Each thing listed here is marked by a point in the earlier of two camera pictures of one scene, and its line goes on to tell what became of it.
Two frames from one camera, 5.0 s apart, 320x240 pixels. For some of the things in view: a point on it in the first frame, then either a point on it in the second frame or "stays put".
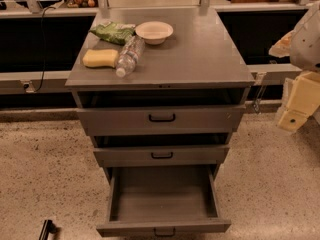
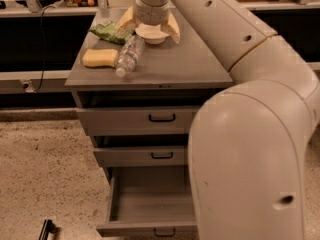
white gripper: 306,47 -> 152,14
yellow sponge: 100,57 stays put
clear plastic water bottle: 130,56 stays put
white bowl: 153,32 stays put
